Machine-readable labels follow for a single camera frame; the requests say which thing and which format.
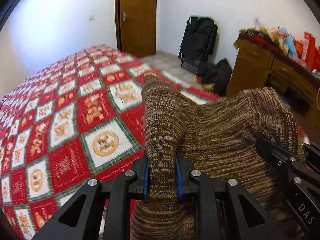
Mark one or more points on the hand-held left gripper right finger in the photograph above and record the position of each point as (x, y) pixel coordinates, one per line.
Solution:
(179, 180)

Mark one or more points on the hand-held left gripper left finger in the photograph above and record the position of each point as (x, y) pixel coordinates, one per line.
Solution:
(146, 180)

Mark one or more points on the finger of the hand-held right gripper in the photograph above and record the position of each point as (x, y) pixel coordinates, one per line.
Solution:
(275, 152)
(312, 156)

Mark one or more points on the brown knit sweater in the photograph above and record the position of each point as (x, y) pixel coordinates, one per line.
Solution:
(225, 130)

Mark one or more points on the wooden dresser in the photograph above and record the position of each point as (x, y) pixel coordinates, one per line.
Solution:
(250, 65)

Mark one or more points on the black bag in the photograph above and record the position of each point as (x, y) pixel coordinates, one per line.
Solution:
(217, 75)

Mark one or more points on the colourful clutter pile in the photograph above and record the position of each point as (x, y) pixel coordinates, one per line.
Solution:
(287, 42)

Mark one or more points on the red printed bear blanket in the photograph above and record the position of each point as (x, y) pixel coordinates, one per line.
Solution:
(62, 105)

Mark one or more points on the black folding chair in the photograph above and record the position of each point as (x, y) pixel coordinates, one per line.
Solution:
(197, 40)

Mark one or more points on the brown wooden door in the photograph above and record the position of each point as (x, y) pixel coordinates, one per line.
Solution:
(137, 10)

